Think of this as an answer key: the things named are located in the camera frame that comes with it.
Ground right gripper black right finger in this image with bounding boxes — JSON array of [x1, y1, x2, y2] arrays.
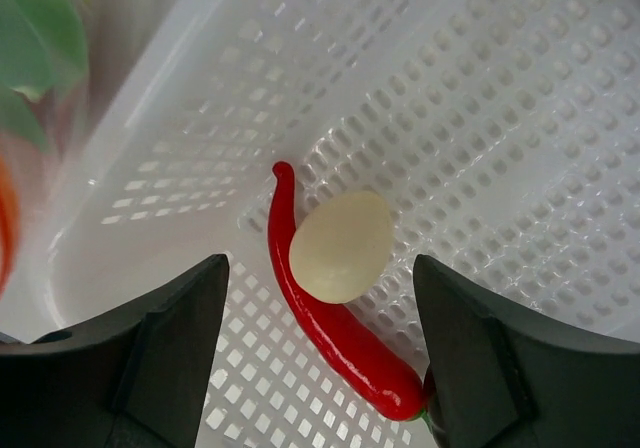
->
[[413, 255, 639, 447]]

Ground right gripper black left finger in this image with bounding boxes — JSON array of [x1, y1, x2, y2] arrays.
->
[[1, 254, 229, 447]]

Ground red chili pepper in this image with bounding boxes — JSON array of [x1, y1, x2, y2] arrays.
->
[[267, 161, 428, 422]]

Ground white egg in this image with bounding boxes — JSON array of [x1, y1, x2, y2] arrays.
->
[[289, 190, 394, 304]]

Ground clear zip bag orange zipper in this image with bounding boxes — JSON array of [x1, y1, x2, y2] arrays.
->
[[0, 0, 101, 299]]

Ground red dragon fruit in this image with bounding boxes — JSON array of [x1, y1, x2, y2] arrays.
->
[[0, 0, 91, 154]]

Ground white plastic perforated basket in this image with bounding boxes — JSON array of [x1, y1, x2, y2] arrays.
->
[[1, 0, 639, 447]]

